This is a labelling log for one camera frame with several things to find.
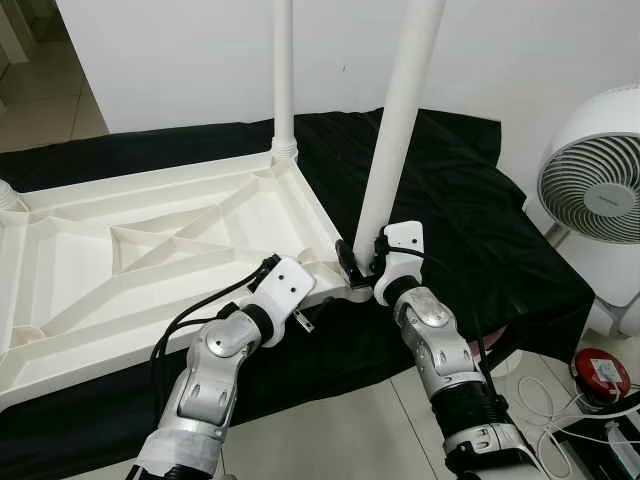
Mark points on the white round floor fan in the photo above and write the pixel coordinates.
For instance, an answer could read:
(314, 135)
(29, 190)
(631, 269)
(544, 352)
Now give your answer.
(595, 185)

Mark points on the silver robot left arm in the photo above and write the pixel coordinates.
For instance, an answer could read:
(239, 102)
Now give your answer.
(210, 370)

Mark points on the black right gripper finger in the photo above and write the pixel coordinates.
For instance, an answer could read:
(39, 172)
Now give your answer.
(347, 262)

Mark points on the red round device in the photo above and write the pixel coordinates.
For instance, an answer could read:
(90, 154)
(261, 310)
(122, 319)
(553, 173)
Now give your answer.
(602, 372)

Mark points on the black table leg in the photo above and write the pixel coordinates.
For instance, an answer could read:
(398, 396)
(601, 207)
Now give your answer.
(502, 355)

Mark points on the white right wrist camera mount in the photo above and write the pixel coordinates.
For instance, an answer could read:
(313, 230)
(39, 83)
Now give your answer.
(402, 245)

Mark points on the pink plastic object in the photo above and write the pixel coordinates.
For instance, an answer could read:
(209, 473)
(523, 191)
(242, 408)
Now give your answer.
(485, 345)

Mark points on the white plastic table top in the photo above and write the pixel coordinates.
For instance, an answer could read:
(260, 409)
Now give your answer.
(60, 270)

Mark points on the black table cloth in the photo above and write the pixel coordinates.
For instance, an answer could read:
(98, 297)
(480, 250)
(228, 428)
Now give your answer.
(480, 210)

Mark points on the black storage case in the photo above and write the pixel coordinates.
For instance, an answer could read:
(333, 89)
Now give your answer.
(615, 445)

